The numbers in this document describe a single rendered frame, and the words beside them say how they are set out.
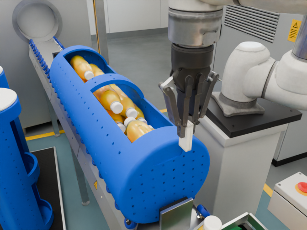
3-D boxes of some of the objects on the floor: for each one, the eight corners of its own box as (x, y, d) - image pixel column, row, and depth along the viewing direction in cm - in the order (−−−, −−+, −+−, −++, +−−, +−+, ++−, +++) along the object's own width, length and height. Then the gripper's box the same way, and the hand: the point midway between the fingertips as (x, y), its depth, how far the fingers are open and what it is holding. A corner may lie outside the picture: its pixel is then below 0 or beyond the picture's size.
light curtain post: (115, 150, 254) (94, -64, 164) (117, 154, 249) (97, -65, 160) (109, 152, 251) (84, -65, 162) (111, 155, 247) (87, -65, 157)
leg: (59, 133, 277) (47, 77, 244) (60, 136, 273) (48, 80, 240) (54, 134, 275) (40, 79, 242) (55, 138, 271) (41, 81, 238)
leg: (88, 198, 204) (76, 132, 171) (90, 204, 200) (78, 136, 167) (81, 201, 202) (66, 134, 169) (82, 207, 198) (69, 139, 165)
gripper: (173, 53, 41) (168, 167, 54) (235, 41, 47) (218, 148, 59) (150, 41, 47) (150, 147, 60) (208, 32, 52) (198, 131, 65)
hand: (185, 134), depth 58 cm, fingers closed
